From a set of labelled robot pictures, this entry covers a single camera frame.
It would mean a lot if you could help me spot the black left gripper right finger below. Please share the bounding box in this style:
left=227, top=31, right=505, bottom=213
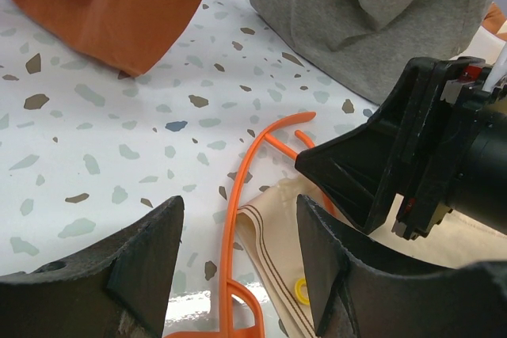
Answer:
left=296, top=195, right=506, bottom=337

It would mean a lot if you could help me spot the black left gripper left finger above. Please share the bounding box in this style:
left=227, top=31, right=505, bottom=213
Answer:
left=1, top=196, right=185, bottom=337

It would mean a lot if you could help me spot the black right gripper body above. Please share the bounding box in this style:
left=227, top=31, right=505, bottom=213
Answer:
left=390, top=59, right=506, bottom=240

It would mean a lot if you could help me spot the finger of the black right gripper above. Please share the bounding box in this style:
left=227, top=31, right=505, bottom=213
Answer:
left=295, top=57, right=437, bottom=234

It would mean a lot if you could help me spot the yellow clothespin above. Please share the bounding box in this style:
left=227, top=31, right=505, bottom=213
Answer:
left=294, top=278, right=310, bottom=306

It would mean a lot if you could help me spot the orange hanger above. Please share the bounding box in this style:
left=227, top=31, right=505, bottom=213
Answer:
left=162, top=111, right=337, bottom=338

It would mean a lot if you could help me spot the grey hanging underwear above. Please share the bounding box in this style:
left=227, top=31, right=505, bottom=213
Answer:
left=250, top=0, right=491, bottom=104

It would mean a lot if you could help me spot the brown and cream underwear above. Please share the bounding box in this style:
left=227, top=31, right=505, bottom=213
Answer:
left=482, top=3, right=506, bottom=40

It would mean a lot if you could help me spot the white plastic basket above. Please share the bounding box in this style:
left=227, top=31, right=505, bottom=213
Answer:
left=456, top=26, right=505, bottom=65

